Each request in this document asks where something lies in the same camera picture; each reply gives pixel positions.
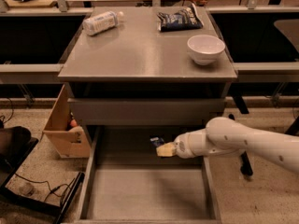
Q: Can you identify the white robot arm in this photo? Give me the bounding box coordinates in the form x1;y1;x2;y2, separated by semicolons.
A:
156;117;299;174

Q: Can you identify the white ceramic bowl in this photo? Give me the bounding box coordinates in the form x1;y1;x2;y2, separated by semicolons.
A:
187;35;225;65

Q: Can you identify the open grey middle drawer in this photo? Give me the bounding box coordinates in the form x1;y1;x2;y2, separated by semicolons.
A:
70;126;222;224

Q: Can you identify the grey top drawer front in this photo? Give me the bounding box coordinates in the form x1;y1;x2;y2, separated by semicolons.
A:
68;98;225;126

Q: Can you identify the brown cardboard box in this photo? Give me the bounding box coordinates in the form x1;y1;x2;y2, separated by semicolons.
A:
43;86;90;158

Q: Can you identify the dark blue chip bag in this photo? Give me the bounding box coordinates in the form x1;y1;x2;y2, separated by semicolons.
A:
157;4;204;32

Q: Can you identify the white plastic bottle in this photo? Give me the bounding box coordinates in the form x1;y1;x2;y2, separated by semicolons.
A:
82;11;124;35

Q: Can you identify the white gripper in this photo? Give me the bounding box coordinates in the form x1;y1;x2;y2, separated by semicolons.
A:
156;129;208;159

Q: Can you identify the black frame base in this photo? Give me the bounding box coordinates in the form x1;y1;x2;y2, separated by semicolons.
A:
0;137;86;224

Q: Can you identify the orange ball in box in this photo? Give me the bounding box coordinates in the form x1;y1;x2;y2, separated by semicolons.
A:
69;119;78;128

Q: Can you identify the black cable on floor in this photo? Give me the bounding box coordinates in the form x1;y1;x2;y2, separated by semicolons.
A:
13;171;78;207

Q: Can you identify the black metal stand leg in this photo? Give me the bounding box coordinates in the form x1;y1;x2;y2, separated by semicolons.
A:
227;113;254;177

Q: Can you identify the grey drawer cabinet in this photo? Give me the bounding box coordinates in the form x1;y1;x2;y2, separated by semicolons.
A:
57;6;238;145

